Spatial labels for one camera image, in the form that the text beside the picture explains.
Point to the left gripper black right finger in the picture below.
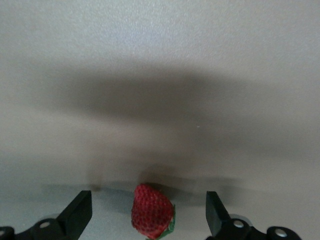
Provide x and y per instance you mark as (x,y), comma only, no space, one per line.
(217,220)

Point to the brown table cover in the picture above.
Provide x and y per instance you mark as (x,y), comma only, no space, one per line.
(160,50)

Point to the light green round plate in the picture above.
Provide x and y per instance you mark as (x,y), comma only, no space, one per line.
(112,215)

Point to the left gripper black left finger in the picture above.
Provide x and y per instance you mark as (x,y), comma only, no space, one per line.
(75,215)

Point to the red strawberry with green cap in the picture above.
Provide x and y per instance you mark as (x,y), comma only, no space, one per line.
(150,212)

